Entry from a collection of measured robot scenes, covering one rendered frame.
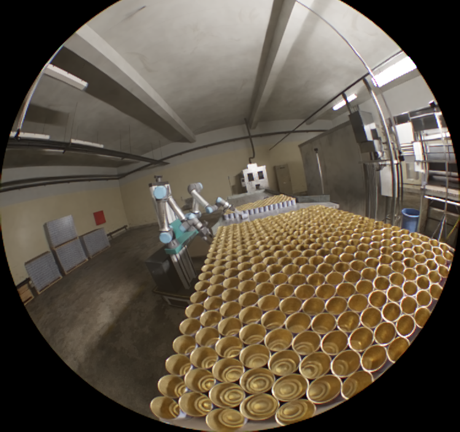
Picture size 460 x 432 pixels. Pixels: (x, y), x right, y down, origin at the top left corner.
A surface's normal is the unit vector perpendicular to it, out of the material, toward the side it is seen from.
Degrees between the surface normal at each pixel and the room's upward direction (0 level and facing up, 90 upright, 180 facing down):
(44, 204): 90
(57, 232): 88
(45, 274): 89
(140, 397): 0
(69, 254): 91
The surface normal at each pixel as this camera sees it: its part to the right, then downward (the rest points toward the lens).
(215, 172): -0.02, 0.15
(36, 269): 0.98, -0.17
